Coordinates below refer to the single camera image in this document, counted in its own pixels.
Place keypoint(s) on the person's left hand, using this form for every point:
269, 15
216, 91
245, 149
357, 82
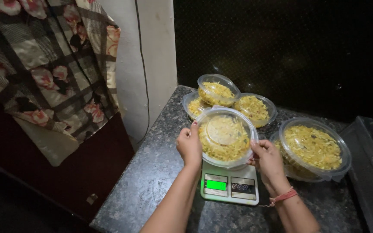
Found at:
188, 147

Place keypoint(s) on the person's right hand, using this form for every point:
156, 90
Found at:
268, 159

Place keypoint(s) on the lidded clear container of snack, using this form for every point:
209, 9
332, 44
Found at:
226, 137

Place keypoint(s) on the red thread wristband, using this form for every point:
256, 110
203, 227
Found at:
283, 196

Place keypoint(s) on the open clear container of snack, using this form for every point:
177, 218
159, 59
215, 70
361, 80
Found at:
218, 90
254, 108
194, 106

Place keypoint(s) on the large clear container of snack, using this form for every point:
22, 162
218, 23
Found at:
312, 149

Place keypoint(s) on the white digital kitchen scale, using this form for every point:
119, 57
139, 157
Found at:
229, 184

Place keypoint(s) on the steel sink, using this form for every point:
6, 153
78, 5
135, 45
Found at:
372, 171

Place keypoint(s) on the dark red cabinet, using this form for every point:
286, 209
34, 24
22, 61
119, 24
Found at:
57, 168

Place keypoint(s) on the floral checked cloth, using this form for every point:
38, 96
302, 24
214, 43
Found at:
47, 64

